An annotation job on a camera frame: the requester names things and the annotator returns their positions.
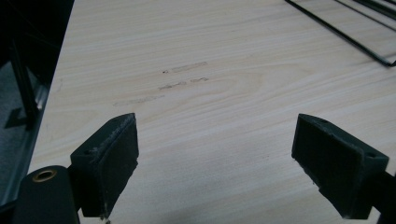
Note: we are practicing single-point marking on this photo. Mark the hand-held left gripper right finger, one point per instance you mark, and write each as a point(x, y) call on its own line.
point(336, 161)

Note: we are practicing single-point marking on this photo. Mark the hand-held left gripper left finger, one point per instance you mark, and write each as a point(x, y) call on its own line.
point(104, 168)

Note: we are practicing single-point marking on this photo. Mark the dark metal stand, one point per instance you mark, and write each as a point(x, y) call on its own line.
point(23, 84)

